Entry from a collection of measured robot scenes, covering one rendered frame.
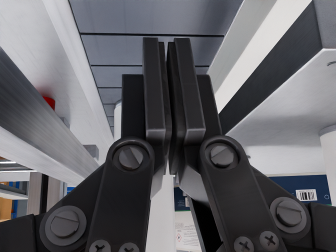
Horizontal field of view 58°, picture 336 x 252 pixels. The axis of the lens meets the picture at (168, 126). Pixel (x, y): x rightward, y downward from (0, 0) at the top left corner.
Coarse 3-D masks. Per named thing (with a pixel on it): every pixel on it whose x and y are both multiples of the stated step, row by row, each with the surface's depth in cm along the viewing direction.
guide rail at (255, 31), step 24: (264, 0) 10; (288, 0) 9; (240, 24) 13; (264, 24) 11; (288, 24) 11; (240, 48) 13; (264, 48) 12; (216, 72) 17; (240, 72) 14; (216, 96) 17
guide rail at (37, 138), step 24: (0, 48) 5; (0, 72) 5; (0, 96) 5; (24, 96) 6; (0, 120) 5; (24, 120) 6; (48, 120) 8; (0, 144) 6; (24, 144) 6; (48, 144) 8; (72, 144) 11; (48, 168) 10; (72, 168) 11; (96, 168) 17
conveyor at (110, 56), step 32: (96, 0) 14; (128, 0) 14; (160, 0) 14; (192, 0) 15; (224, 0) 15; (96, 32) 17; (128, 32) 17; (160, 32) 17; (192, 32) 17; (224, 32) 17; (96, 64) 20; (128, 64) 21
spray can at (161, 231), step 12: (120, 108) 27; (120, 120) 26; (120, 132) 26; (168, 168) 26; (168, 180) 26; (168, 192) 25; (156, 204) 24; (168, 204) 25; (156, 216) 24; (168, 216) 25; (156, 228) 24; (168, 228) 24; (156, 240) 23; (168, 240) 24
